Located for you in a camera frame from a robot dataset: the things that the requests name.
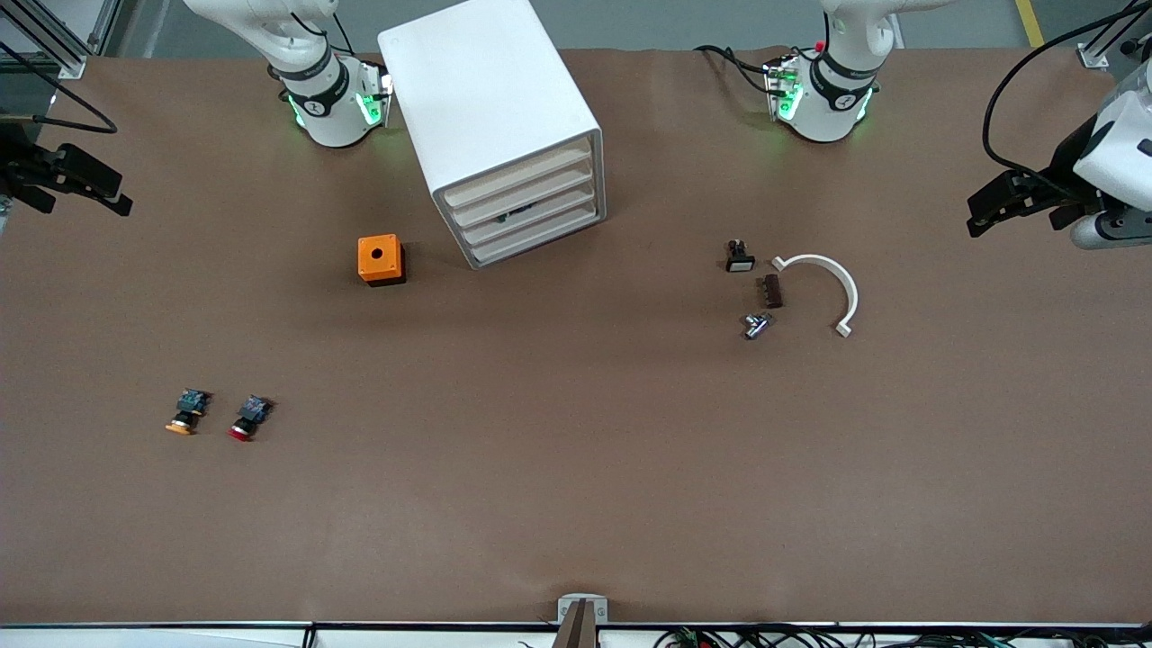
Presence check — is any white plastic drawer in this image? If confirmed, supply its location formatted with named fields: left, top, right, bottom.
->
left=466, top=203, right=601, bottom=267
left=457, top=182, right=599, bottom=248

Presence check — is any yellow mushroom push button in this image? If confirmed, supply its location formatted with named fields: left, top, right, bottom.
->
left=165, top=389, right=214, bottom=437

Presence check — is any red mushroom push button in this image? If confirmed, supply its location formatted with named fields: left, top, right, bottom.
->
left=227, top=394, right=274, bottom=443

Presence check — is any white drawer cabinet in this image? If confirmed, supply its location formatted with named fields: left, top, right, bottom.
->
left=377, top=0, right=607, bottom=271

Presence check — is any white curved plastic arc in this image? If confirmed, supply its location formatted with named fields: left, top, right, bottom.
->
left=771, top=254, right=860, bottom=339

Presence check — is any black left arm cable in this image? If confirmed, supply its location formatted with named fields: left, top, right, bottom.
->
left=983, top=3, right=1152, bottom=179

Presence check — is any aluminium frame profile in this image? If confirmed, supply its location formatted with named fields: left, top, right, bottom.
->
left=0, top=0, right=119, bottom=81
left=1077, top=0, right=1152, bottom=71

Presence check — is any orange button enclosure box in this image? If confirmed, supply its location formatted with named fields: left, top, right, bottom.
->
left=357, top=234, right=407, bottom=287

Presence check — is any black arm base cable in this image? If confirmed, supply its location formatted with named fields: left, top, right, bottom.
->
left=694, top=43, right=780, bottom=96

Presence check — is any white table edge rail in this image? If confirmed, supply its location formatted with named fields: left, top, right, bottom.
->
left=0, top=621, right=1152, bottom=648

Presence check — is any black cable bundle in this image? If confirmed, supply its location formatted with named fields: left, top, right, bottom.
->
left=652, top=625, right=1152, bottom=648

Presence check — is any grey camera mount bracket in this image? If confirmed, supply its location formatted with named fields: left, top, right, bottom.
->
left=556, top=594, right=609, bottom=648

